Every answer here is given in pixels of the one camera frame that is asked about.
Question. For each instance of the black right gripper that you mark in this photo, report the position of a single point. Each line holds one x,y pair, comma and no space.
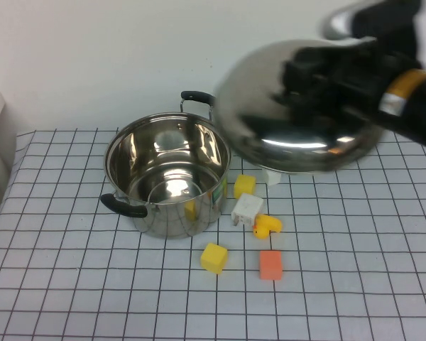
355,81

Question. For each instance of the stainless steel lid black knob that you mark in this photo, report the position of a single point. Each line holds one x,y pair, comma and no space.
255,117

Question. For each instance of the white foam cube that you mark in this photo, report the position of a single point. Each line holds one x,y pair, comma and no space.
271,178

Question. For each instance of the yellow foam cube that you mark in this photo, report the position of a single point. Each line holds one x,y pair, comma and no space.
244,186
213,259

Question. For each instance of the white power adapter plug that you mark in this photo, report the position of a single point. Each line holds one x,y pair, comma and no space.
246,210

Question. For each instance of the yellow rubber duck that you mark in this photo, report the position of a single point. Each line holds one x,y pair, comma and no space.
268,224

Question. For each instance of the orange foam block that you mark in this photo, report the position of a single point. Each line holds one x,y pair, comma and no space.
270,266

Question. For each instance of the white black grid tablecloth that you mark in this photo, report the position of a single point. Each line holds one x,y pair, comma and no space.
92,284

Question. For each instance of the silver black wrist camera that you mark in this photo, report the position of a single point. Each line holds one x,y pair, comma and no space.
383,21

